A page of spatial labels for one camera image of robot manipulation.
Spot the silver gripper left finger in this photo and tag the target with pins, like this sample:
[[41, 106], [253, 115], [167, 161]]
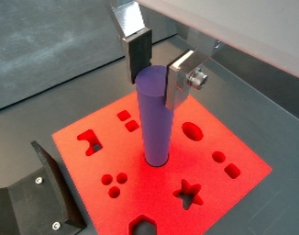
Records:
[[135, 35]]

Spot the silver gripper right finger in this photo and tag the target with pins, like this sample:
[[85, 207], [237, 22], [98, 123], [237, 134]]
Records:
[[185, 74]]

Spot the purple round cylinder peg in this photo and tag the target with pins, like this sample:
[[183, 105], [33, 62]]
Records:
[[157, 116]]

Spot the red shape sorter block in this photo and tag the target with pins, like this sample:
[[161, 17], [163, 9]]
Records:
[[181, 197]]

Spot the black curved holder bracket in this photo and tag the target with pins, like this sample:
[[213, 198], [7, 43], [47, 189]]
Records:
[[38, 205]]

